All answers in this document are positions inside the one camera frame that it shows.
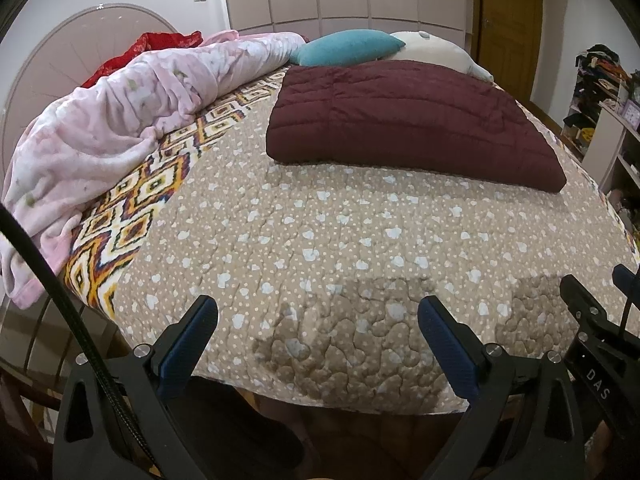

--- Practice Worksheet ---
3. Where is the teal pillow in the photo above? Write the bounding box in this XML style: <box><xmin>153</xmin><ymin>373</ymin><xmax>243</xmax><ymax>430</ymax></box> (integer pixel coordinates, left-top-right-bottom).
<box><xmin>289</xmin><ymin>30</ymin><xmax>405</xmax><ymax>67</ymax></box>

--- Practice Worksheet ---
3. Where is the pink fleece blanket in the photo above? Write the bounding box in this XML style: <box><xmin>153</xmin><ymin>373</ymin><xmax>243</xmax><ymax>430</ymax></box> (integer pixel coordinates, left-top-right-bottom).
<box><xmin>0</xmin><ymin>30</ymin><xmax>308</xmax><ymax>308</ymax></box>

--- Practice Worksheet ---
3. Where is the wooden door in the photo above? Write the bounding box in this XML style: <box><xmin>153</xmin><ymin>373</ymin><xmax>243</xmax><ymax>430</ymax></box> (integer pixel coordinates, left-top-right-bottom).
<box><xmin>477</xmin><ymin>0</ymin><xmax>543</xmax><ymax>103</ymax></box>

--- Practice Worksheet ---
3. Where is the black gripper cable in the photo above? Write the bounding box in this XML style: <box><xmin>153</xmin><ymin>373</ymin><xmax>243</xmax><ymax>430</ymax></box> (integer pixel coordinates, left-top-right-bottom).
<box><xmin>0</xmin><ymin>205</ymin><xmax>151</xmax><ymax>480</ymax></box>

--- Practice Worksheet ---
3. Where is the beige dotted quilt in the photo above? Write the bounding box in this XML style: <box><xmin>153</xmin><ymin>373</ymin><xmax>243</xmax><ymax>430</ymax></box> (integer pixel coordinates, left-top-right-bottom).
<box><xmin>112</xmin><ymin>72</ymin><xmax>640</xmax><ymax>416</ymax></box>

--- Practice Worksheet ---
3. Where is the geometric patterned blanket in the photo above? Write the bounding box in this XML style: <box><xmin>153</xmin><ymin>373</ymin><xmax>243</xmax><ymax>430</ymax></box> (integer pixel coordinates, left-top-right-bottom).
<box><xmin>65</xmin><ymin>72</ymin><xmax>288</xmax><ymax>311</ymax></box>

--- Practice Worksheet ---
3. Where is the round beige headboard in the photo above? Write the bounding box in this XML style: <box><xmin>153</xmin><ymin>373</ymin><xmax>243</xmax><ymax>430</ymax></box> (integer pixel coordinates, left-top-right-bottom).
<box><xmin>0</xmin><ymin>6</ymin><xmax>178</xmax><ymax>181</ymax></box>

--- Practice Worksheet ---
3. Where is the white plush pillow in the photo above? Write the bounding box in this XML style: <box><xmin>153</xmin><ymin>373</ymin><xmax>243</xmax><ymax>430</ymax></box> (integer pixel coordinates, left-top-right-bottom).
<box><xmin>390</xmin><ymin>30</ymin><xmax>496</xmax><ymax>83</ymax></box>

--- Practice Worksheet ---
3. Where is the metal bed frame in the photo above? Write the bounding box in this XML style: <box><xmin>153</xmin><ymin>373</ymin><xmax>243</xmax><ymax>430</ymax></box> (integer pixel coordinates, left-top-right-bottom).
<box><xmin>0</xmin><ymin>290</ymin><xmax>131</xmax><ymax>441</ymax></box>

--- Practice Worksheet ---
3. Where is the white shelf unit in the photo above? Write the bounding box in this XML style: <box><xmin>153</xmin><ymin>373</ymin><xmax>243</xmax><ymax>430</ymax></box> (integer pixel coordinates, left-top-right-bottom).
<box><xmin>560</xmin><ymin>45</ymin><xmax>640</xmax><ymax>226</ymax></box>

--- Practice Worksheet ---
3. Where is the pile of clothes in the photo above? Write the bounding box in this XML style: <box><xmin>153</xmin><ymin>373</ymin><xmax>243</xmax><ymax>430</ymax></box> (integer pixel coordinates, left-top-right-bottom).
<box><xmin>572</xmin><ymin>45</ymin><xmax>633</xmax><ymax>111</ymax></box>

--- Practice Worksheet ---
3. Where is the red cloth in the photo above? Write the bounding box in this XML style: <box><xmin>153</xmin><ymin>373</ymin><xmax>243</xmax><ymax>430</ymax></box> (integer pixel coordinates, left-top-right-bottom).
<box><xmin>80</xmin><ymin>31</ymin><xmax>203</xmax><ymax>88</ymax></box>

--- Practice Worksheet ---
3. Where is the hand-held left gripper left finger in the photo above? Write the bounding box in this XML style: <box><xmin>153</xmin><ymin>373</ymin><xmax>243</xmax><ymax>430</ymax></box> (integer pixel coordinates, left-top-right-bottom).
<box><xmin>52</xmin><ymin>294</ymin><xmax>219</xmax><ymax>480</ymax></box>

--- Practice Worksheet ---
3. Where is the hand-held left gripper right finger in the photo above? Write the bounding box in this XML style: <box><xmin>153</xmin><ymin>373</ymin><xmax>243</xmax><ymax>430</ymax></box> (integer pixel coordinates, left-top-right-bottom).
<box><xmin>417</xmin><ymin>295</ymin><xmax>586</xmax><ymax>480</ymax></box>

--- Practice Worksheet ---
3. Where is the maroon quilted blanket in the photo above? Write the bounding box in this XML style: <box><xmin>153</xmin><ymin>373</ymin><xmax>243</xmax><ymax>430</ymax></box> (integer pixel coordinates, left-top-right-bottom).
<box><xmin>265</xmin><ymin>59</ymin><xmax>567</xmax><ymax>193</ymax></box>

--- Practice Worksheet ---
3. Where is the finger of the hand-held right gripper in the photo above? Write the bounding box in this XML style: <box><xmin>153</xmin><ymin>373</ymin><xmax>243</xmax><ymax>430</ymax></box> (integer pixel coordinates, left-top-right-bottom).
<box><xmin>560</xmin><ymin>274</ymin><xmax>608</xmax><ymax>341</ymax></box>
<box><xmin>612</xmin><ymin>264</ymin><xmax>640</xmax><ymax>311</ymax></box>

